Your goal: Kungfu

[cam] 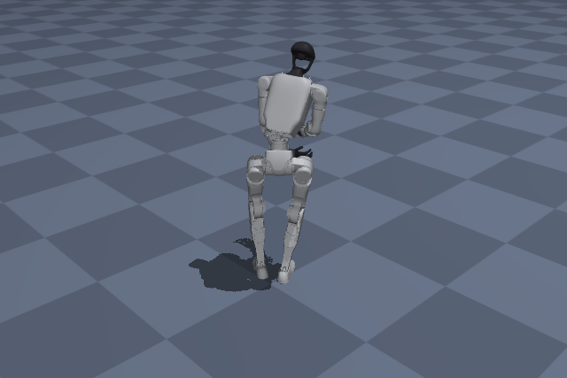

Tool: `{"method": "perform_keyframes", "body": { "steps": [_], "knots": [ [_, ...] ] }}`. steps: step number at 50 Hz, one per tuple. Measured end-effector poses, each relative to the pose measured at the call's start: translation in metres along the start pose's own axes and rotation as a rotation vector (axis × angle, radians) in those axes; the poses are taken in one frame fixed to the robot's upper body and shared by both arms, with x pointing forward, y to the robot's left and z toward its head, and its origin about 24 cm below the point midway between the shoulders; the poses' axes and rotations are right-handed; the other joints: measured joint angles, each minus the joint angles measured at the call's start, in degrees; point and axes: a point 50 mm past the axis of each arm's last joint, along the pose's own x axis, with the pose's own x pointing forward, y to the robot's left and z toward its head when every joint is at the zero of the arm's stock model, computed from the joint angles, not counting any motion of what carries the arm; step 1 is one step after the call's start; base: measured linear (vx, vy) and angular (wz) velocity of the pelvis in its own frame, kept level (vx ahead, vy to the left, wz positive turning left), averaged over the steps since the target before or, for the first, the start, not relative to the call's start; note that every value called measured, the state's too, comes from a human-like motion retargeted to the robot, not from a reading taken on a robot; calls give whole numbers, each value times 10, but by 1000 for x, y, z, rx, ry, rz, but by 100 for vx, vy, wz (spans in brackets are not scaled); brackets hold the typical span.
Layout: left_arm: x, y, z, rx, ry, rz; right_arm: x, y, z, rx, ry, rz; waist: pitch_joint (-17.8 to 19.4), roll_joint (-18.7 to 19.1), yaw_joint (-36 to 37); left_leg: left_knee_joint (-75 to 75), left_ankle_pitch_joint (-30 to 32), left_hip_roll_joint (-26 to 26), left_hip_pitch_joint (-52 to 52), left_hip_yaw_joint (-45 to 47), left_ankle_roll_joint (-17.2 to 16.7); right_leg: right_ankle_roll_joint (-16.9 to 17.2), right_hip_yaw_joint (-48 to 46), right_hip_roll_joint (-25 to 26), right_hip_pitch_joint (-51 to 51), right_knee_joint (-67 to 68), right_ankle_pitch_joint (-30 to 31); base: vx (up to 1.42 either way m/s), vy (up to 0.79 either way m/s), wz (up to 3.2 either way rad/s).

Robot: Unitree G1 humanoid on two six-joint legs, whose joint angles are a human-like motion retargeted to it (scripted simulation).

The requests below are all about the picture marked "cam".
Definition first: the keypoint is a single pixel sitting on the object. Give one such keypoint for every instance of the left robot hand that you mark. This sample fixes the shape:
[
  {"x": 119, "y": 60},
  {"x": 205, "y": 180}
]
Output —
[{"x": 296, "y": 153}]

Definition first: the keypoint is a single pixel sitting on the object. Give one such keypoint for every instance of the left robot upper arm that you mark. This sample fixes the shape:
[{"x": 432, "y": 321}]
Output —
[{"x": 263, "y": 87}]

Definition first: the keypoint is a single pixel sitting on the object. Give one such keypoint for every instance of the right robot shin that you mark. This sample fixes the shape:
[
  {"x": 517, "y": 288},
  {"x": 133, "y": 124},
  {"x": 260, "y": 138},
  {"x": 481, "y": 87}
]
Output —
[{"x": 291, "y": 238}]

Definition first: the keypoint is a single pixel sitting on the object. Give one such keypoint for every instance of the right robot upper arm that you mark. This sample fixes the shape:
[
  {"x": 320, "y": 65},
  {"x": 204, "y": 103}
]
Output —
[{"x": 320, "y": 95}]

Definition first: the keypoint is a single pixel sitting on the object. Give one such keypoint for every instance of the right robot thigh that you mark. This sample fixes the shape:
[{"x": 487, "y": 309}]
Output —
[{"x": 302, "y": 169}]

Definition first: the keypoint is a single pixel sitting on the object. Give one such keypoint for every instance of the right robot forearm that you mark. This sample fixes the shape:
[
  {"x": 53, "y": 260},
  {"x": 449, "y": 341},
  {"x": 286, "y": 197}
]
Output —
[{"x": 304, "y": 132}]

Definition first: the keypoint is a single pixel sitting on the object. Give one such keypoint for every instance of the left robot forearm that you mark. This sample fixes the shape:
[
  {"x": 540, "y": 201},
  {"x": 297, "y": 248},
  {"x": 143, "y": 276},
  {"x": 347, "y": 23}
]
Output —
[{"x": 269, "y": 135}]

